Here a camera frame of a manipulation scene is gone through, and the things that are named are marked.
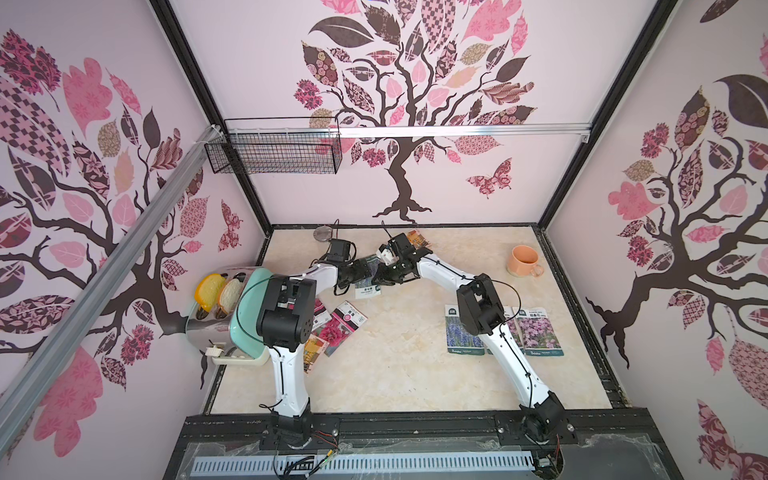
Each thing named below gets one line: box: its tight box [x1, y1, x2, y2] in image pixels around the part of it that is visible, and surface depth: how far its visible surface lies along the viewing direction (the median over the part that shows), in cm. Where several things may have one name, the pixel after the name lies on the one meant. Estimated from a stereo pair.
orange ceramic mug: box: [506, 244, 544, 277], surface depth 103 cm
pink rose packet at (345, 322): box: [311, 300, 368, 358], surface depth 94 cm
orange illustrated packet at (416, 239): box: [407, 229, 429, 249], surface depth 120 cm
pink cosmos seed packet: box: [504, 307, 525, 355], surface depth 94 cm
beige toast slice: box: [216, 272, 246, 318], surface depth 80 cm
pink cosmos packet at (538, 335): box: [516, 307, 565, 357], surface depth 92 cm
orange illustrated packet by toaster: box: [303, 334, 330, 375], surface depth 89 cm
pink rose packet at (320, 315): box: [311, 298, 332, 332], surface depth 97 cm
